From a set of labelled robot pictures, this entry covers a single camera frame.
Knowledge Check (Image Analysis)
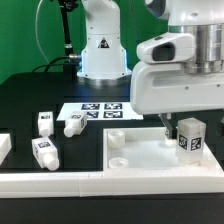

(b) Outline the white sheet with markers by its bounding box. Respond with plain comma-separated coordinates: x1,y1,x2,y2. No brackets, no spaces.
57,102,143,121

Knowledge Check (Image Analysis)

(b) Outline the white block at left edge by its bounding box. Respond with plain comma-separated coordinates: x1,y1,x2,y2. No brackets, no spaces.
0,133,12,165

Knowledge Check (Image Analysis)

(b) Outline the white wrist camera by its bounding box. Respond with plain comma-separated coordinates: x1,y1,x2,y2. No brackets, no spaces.
137,32,196,64

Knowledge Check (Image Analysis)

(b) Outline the grey cable loop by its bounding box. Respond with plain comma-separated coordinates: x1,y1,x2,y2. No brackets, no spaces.
34,0,51,64

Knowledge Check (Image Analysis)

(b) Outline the black cable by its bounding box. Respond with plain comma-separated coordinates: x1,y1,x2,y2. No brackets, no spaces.
32,55,82,73

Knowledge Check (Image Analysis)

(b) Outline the black camera stand pole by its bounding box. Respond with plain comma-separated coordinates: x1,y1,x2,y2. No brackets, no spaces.
54,0,81,71

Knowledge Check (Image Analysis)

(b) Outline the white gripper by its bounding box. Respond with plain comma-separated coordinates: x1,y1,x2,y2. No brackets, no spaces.
130,62,224,140

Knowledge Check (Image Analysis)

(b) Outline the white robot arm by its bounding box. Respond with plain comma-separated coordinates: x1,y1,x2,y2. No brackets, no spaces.
78,0,224,116

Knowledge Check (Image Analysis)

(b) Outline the white U-shaped fence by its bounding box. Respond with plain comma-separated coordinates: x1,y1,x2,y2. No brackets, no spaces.
0,164,224,198

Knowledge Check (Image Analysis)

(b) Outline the white square tabletop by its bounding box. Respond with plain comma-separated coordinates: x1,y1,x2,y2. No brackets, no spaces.
103,127,224,175

